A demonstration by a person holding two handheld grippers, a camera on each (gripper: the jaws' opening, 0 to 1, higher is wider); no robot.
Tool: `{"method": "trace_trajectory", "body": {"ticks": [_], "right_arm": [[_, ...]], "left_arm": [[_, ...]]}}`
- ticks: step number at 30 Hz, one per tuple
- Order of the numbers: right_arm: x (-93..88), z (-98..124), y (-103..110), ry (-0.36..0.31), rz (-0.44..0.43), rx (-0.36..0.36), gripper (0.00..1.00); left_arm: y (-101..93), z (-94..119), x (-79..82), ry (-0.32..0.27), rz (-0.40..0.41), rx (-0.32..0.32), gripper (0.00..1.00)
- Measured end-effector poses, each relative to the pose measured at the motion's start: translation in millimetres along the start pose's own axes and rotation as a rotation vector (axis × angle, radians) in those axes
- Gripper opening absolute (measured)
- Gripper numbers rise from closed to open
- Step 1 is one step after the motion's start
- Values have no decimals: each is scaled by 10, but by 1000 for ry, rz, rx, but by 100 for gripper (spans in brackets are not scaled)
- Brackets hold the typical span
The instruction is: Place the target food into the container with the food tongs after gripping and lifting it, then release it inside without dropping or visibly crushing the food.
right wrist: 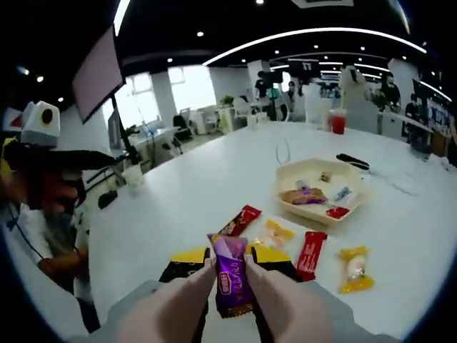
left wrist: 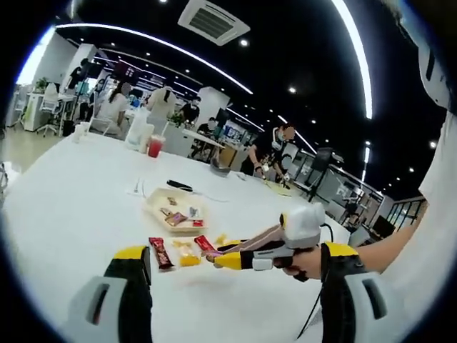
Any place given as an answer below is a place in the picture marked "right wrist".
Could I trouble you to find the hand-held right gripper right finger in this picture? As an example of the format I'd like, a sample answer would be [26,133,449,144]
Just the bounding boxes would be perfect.
[248,244,357,343]

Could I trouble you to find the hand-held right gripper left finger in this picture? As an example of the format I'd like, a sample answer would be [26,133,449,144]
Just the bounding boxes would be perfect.
[106,245,213,343]

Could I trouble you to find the bright red wafer bar packet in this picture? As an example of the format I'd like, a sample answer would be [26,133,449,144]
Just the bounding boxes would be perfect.
[296,231,328,283]

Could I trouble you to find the large yellow cake packet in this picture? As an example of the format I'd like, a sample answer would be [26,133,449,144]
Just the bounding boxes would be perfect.
[249,219,296,251]

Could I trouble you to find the pink food tongs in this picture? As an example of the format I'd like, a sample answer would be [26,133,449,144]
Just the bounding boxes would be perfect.
[116,257,335,343]

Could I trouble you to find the purple snack packet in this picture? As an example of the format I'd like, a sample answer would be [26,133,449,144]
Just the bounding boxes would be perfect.
[206,232,255,319]

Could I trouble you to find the dark red chocolate bar packet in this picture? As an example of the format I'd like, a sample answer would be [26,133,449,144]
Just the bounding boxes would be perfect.
[217,204,262,237]

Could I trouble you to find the brown biscuit packet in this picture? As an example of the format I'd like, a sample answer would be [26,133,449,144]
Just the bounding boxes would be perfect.
[278,188,328,205]

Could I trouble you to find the small yellow cake packet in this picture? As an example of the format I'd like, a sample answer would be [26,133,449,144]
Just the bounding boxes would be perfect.
[338,244,376,294]

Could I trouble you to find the small red candy packet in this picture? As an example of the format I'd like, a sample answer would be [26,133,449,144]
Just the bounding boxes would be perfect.
[325,206,350,219]

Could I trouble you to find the cream hexagonal container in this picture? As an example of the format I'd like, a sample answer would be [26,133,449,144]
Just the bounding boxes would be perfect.
[274,156,368,228]

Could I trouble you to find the clear bag of black food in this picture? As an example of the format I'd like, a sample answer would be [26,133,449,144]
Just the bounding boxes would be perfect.
[330,185,354,204]

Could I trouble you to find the person's left hand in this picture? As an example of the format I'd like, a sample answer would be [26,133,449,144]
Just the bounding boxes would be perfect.
[19,170,58,215]

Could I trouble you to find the black computer mouse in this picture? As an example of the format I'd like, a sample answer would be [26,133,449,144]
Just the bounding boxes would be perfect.
[98,190,119,209]

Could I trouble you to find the large screen on black stand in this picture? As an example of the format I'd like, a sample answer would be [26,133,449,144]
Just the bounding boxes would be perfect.
[70,24,139,166]

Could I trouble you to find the black office chair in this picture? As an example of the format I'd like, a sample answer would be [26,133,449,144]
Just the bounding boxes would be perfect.
[173,114,194,144]

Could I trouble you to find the red drink cup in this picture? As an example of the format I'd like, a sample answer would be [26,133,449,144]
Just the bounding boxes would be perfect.
[328,109,348,136]

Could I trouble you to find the translucent white plastic bag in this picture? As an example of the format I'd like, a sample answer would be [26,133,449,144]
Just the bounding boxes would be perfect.
[305,84,333,131]

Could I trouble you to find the light grey cabinet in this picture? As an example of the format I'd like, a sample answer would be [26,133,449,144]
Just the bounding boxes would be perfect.
[341,95,380,136]

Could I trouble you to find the beige coat mannequin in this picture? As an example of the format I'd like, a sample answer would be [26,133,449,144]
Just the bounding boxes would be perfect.
[338,66,372,99]

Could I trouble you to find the dark hanging display screen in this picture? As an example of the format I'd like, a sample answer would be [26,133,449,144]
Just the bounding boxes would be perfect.
[287,58,320,79]

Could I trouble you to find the long white ceiling light strip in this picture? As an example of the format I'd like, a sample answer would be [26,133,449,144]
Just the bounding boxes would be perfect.
[201,26,428,67]

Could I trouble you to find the ceiling air conditioner vent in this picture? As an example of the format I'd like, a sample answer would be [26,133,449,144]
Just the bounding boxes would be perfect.
[288,0,354,8]

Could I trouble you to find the thin white wire loop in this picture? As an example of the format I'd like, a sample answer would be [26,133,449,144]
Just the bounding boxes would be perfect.
[275,137,292,165]

